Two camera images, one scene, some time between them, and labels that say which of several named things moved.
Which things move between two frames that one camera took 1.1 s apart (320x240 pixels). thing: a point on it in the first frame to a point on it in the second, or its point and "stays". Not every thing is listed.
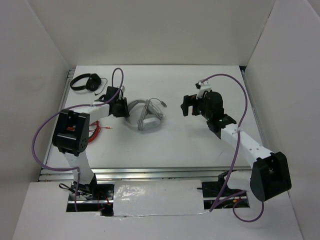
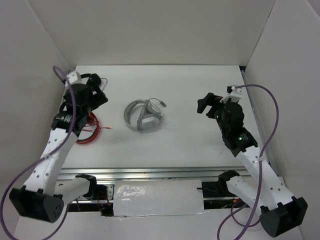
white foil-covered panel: [161, 197] stays
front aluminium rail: [162, 173] stays
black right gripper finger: [188, 101] to [208, 100]
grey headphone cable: [159, 114] stays
